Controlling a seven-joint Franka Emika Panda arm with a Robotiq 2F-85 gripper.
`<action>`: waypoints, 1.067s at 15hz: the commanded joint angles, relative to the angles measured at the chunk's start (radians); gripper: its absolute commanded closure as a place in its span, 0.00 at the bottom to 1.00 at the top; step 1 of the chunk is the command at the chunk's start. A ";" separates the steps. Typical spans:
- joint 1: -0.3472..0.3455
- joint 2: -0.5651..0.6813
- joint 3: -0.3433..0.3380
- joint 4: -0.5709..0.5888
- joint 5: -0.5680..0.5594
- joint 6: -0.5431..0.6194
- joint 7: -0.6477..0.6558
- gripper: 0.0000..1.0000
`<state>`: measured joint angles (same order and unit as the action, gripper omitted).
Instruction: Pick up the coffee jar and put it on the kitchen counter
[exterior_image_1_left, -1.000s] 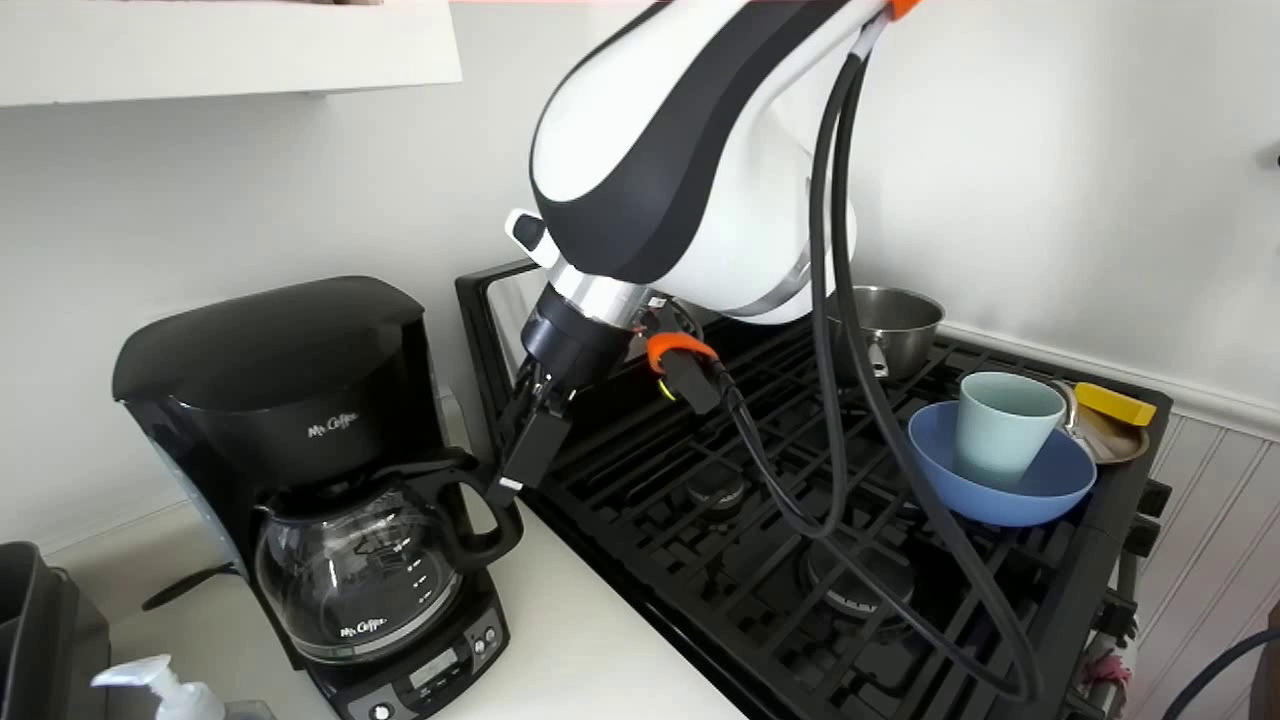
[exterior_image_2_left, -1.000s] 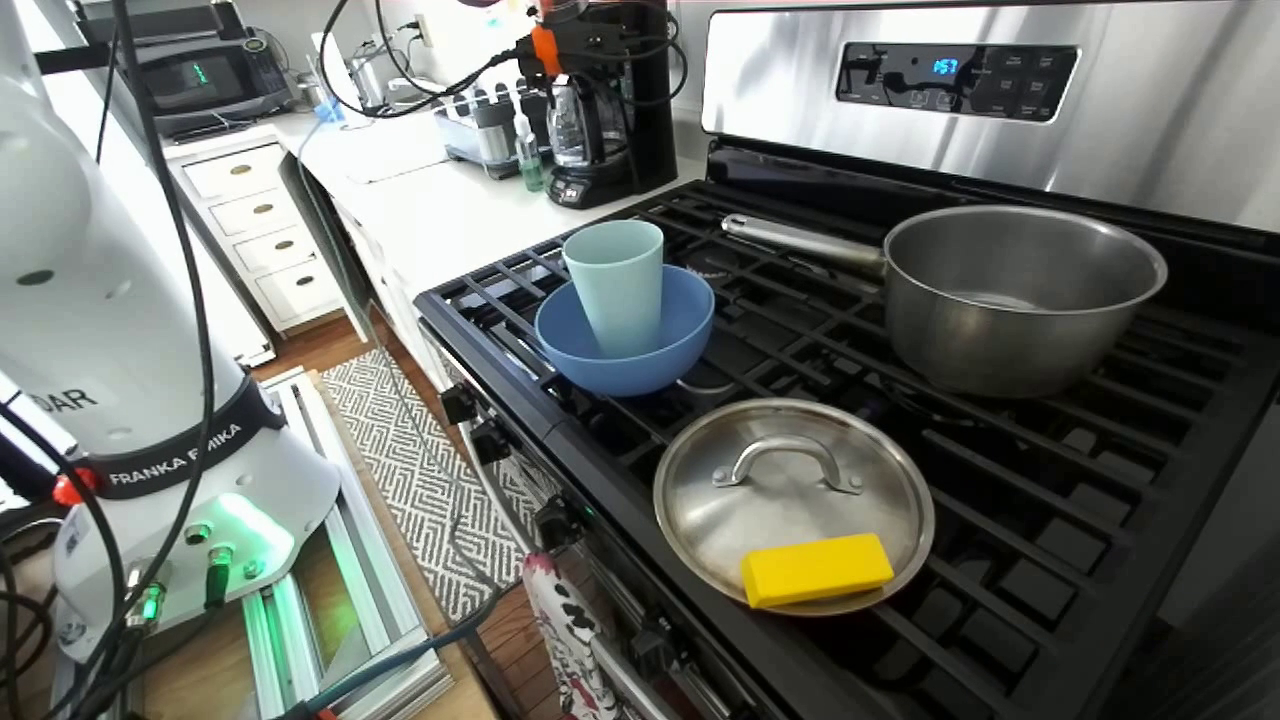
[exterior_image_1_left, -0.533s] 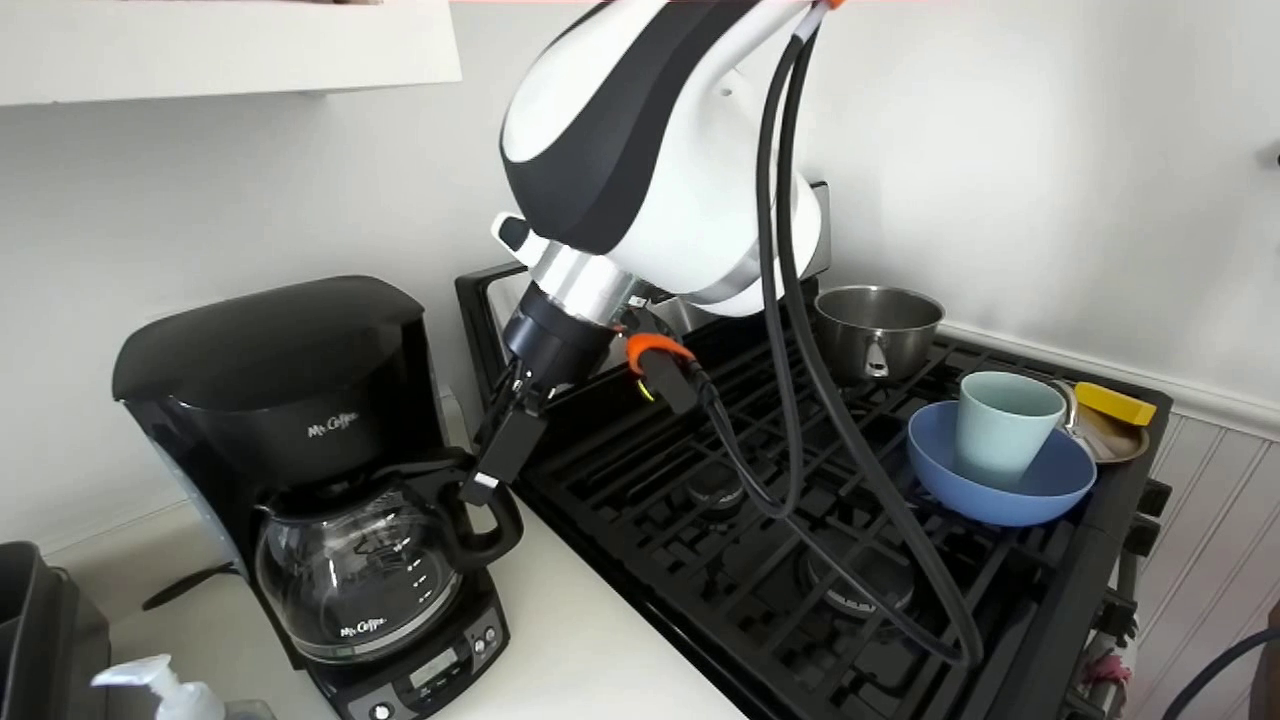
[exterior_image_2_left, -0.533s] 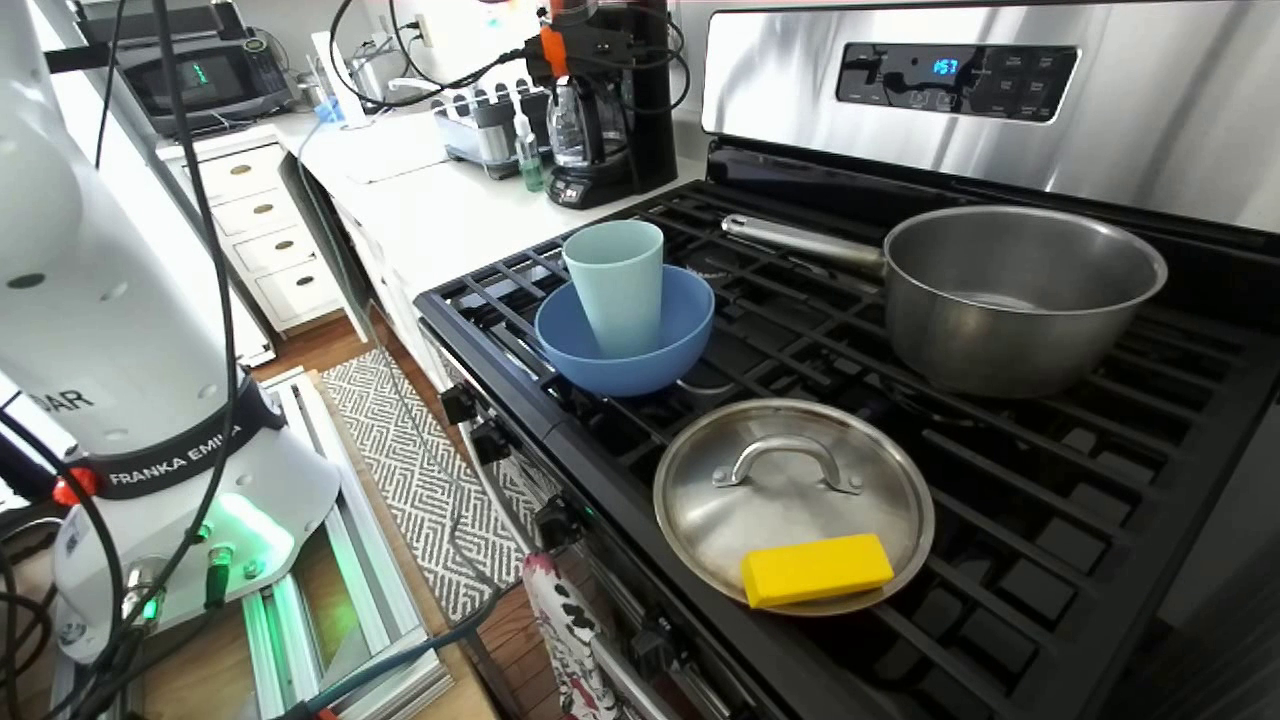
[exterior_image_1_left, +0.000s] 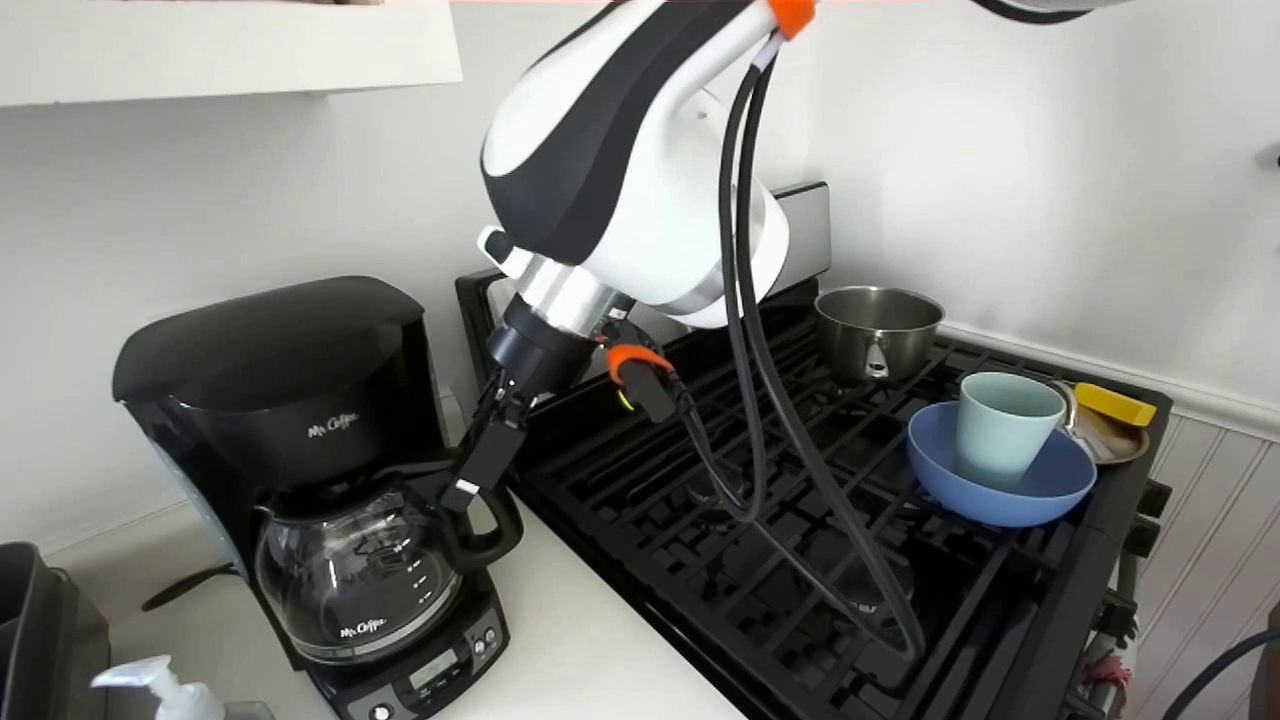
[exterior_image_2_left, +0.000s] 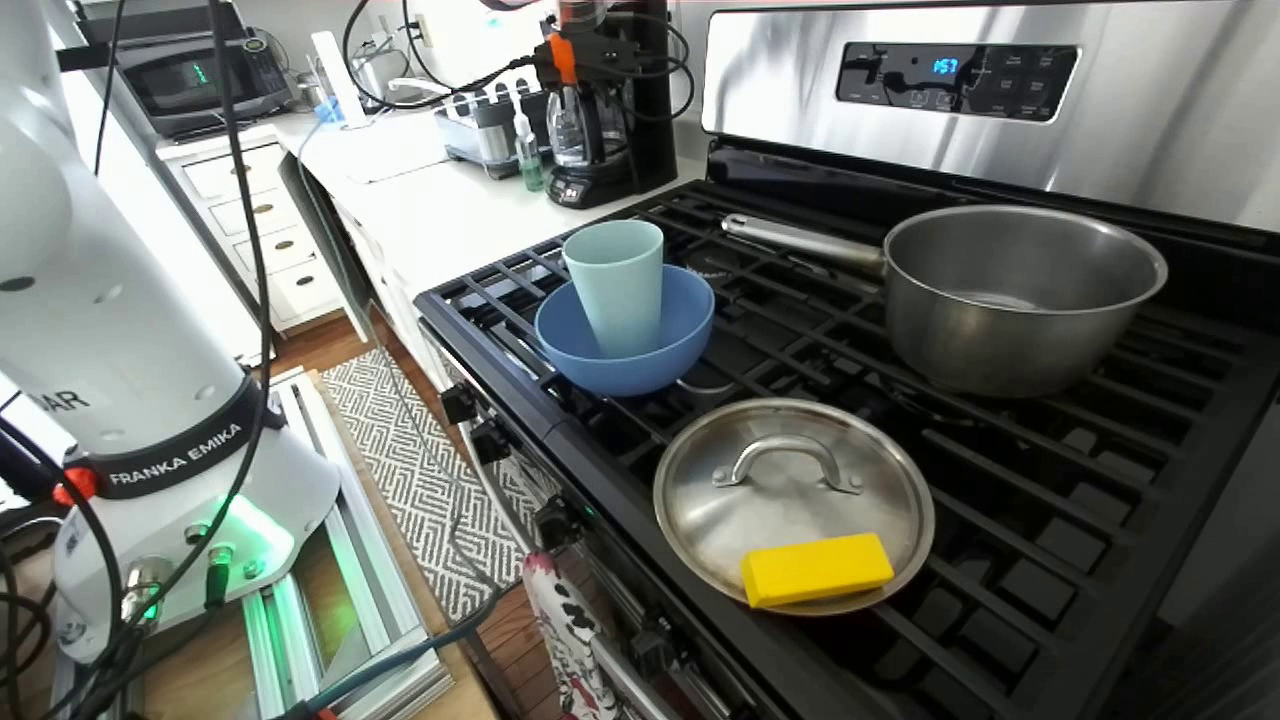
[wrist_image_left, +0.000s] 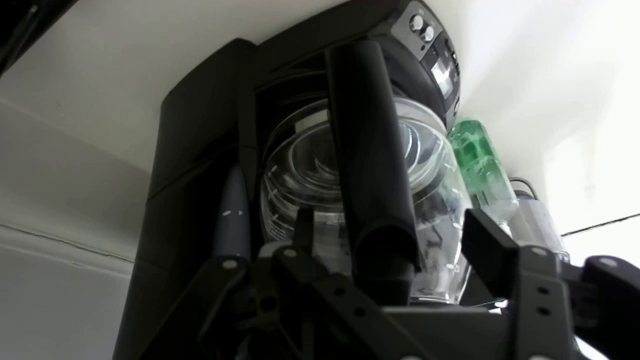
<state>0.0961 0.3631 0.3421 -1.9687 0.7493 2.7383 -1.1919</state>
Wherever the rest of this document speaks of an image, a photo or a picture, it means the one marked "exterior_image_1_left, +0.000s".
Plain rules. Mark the black drip coffee maker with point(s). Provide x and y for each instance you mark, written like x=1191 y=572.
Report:
x=265 y=375

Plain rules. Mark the stainless steel pot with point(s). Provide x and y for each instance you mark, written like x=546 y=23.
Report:
x=876 y=327

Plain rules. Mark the black gas stove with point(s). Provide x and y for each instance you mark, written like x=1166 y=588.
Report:
x=801 y=572

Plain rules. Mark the yellow sponge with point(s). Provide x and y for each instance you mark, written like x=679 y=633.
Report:
x=1112 y=403

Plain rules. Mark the white spray bottle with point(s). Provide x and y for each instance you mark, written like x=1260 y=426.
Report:
x=162 y=691

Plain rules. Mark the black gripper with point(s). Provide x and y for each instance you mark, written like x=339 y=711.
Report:
x=536 y=350

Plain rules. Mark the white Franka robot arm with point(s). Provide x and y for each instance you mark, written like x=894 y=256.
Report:
x=626 y=147

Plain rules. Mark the white wall cabinet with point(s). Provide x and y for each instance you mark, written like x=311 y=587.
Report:
x=202 y=45

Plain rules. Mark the light teal cup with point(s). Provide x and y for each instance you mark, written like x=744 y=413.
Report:
x=1006 y=422

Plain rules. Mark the black stove knob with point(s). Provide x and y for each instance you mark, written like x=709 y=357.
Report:
x=1144 y=537
x=1158 y=496

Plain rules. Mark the blue bowl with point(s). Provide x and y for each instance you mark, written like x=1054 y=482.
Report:
x=995 y=493

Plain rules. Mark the black countertop appliance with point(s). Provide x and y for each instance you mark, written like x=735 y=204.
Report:
x=44 y=641

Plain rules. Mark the small grey pan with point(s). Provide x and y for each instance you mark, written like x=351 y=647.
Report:
x=1108 y=441

